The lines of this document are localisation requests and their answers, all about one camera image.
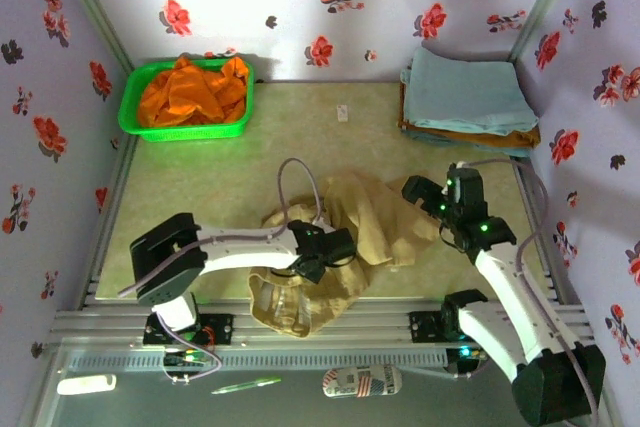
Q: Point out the beige trousers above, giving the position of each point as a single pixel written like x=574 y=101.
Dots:
x=360 y=207

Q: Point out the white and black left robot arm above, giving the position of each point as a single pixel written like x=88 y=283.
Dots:
x=240 y=247

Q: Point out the folded light blue trousers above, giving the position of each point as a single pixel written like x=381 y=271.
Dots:
x=465 y=92

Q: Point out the crumpled orange trousers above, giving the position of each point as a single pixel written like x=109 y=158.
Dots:
x=190 y=97

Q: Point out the small white tag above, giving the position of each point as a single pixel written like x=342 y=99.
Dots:
x=342 y=113

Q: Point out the patterned pencil case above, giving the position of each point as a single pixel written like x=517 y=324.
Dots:
x=360 y=382

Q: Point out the green pen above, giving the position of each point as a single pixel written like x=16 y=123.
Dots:
x=245 y=385

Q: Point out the green plastic basket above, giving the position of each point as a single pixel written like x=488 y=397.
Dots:
x=190 y=135

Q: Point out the aluminium frame rail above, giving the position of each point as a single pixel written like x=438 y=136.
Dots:
x=385 y=327

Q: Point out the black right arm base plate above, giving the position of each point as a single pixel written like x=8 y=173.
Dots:
x=422 y=327

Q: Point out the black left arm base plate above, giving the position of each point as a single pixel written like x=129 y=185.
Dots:
x=222 y=329

